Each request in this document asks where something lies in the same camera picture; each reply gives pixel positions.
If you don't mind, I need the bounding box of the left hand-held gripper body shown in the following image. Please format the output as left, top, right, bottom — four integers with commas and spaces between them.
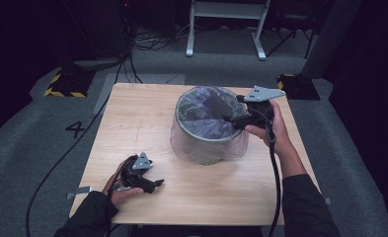
117, 151, 154, 195

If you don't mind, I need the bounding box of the black tripod stand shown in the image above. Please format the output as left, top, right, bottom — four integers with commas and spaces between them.
266, 9, 316, 59

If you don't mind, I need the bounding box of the long black floor cable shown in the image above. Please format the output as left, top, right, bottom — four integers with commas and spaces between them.
25, 52, 133, 237

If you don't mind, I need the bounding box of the right hand-held gripper cable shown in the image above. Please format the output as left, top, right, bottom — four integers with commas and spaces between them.
264, 108, 283, 237

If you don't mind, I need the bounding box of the green plastic bin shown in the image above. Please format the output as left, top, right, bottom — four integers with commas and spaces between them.
174, 85, 250, 166

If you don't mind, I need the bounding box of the grey pillar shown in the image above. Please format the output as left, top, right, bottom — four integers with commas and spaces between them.
300, 0, 364, 80

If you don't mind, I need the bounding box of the purple plastic bag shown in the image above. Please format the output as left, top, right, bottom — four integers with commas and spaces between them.
169, 85, 251, 167

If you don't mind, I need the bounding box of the person's left hand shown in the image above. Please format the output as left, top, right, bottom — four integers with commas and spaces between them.
101, 159, 145, 209

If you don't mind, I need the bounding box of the black yellow striped base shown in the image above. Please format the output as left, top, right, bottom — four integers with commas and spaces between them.
43, 68, 97, 99
276, 73, 322, 102

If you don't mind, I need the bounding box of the white desk frame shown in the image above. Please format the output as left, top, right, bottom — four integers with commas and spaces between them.
185, 0, 272, 61

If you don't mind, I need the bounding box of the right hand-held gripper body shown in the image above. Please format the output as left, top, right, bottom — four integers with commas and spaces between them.
231, 85, 287, 131

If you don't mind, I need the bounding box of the person's right hand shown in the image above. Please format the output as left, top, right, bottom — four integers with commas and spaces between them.
243, 99, 297, 157

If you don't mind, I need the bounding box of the black equipment rack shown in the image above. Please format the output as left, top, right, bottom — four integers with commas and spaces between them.
58, 0, 132, 72

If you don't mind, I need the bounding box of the bundle of floor cables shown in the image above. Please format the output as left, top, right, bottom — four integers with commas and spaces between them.
132, 23, 191, 52

